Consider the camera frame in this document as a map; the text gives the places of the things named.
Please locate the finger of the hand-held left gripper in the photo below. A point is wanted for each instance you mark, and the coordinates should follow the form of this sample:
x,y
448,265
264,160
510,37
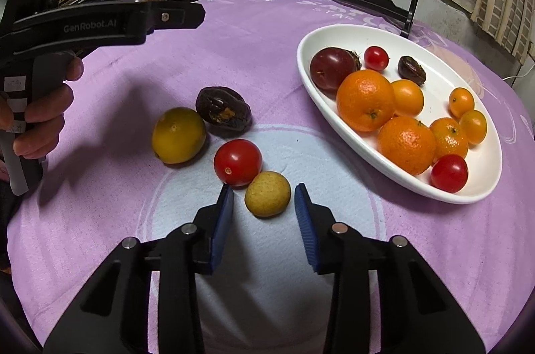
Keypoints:
x,y
175,16

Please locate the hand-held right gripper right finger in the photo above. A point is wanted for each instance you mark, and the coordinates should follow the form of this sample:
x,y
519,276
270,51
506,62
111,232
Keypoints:
x,y
307,228

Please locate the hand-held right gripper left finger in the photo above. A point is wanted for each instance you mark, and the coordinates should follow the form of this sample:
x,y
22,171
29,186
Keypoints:
x,y
221,228

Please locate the small tan longan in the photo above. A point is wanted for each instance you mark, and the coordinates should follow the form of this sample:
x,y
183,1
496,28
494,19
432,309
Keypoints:
x,y
267,194

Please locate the large mandarin orange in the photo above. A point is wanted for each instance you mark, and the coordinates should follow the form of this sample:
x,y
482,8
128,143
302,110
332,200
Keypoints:
x,y
366,100

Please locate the red cherry tomato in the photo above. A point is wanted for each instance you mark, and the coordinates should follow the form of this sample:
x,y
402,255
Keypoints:
x,y
375,58
238,162
449,173

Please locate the dark red plum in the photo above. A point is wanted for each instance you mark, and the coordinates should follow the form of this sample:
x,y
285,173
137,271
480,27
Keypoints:
x,y
332,67

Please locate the white oval plate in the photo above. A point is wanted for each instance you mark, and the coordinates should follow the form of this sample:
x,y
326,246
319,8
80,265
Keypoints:
x,y
443,57

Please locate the person's left hand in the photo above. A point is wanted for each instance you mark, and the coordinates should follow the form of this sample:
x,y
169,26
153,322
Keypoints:
x,y
48,105

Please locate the purple tablecloth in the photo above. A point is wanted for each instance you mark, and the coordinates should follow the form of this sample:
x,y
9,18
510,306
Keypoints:
x,y
125,211

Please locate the yellow round citrus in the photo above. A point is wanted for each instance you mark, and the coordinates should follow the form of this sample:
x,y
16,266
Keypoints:
x,y
179,135

